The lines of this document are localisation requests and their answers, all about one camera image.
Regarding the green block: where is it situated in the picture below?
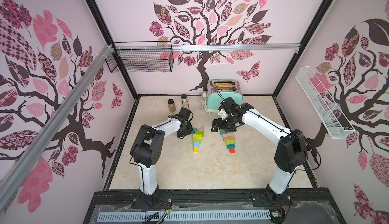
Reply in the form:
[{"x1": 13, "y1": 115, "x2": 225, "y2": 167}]
[
  {"x1": 192, "y1": 139, "x2": 202, "y2": 144},
  {"x1": 225, "y1": 139, "x2": 236, "y2": 145},
  {"x1": 194, "y1": 130, "x2": 204, "y2": 136}
]

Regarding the yellow rectangular block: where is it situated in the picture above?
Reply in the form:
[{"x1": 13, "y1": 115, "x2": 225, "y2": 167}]
[{"x1": 193, "y1": 134, "x2": 203, "y2": 140}]

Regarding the natural wood plank block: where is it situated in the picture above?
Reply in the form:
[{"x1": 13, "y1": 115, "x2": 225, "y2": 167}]
[{"x1": 223, "y1": 135, "x2": 235, "y2": 141}]

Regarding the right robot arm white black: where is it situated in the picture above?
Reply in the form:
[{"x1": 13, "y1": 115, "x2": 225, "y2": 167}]
[{"x1": 211, "y1": 97, "x2": 308, "y2": 202}]

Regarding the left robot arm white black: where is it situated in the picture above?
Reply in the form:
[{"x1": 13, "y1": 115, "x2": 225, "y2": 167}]
[{"x1": 130, "y1": 108, "x2": 193, "y2": 197}]

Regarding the beige spice jar black lid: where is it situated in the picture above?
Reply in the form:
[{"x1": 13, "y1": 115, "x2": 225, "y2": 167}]
[{"x1": 180, "y1": 94, "x2": 189, "y2": 109}]

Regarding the brown spice jar black lid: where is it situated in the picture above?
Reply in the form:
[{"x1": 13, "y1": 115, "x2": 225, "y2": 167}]
[{"x1": 167, "y1": 99, "x2": 176, "y2": 113}]

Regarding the mint green toaster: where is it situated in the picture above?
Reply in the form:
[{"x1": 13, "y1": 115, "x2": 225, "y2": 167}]
[{"x1": 206, "y1": 79, "x2": 243, "y2": 113}]

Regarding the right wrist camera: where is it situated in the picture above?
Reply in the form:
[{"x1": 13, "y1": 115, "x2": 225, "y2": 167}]
[{"x1": 218, "y1": 106, "x2": 231, "y2": 120}]

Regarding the white toaster power cable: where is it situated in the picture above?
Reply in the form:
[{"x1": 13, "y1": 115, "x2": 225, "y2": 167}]
[{"x1": 200, "y1": 91, "x2": 210, "y2": 113}]

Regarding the white cable duct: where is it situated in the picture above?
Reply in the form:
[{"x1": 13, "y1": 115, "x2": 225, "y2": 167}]
[{"x1": 95, "y1": 209, "x2": 271, "y2": 224}]

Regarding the black wire basket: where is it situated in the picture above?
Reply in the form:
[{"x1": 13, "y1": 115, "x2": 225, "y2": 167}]
[{"x1": 105, "y1": 41, "x2": 174, "y2": 73}]

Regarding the white wire shelf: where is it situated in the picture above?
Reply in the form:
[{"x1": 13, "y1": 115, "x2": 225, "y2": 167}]
[{"x1": 295, "y1": 66, "x2": 357, "y2": 139}]

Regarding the aluminium rail back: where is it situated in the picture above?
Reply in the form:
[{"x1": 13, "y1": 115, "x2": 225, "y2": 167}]
[{"x1": 116, "y1": 43, "x2": 300, "y2": 52}]

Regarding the aluminium rail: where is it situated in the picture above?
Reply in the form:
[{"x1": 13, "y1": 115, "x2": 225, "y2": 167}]
[
  {"x1": 1, "y1": 45, "x2": 113, "y2": 212},
  {"x1": 116, "y1": 43, "x2": 300, "y2": 52}
]

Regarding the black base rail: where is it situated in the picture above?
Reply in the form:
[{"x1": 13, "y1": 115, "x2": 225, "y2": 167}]
[{"x1": 89, "y1": 188, "x2": 336, "y2": 209}]

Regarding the aluminium rail left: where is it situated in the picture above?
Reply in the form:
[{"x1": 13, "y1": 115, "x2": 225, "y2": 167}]
[{"x1": 1, "y1": 45, "x2": 113, "y2": 212}]

